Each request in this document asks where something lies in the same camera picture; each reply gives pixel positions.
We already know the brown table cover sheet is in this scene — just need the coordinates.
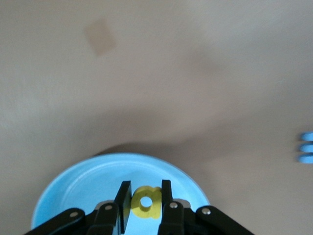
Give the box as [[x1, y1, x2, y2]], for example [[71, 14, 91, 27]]
[[0, 0, 313, 235]]

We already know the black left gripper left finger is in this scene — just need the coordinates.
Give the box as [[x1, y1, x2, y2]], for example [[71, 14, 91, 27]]
[[23, 180, 133, 235]]

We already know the yellow letter D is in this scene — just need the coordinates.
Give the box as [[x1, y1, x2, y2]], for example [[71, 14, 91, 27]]
[[131, 186, 162, 220]]

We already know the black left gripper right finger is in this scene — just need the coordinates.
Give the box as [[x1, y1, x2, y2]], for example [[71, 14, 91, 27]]
[[158, 180, 252, 235]]

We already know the blue letter m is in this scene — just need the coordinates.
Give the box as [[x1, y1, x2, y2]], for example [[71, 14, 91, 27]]
[[297, 132, 313, 164]]

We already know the small square tape patch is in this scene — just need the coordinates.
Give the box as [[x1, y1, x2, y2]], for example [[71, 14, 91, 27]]
[[84, 19, 117, 56]]

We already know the blue plate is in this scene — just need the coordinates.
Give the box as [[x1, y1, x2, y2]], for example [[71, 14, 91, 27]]
[[31, 153, 211, 235]]

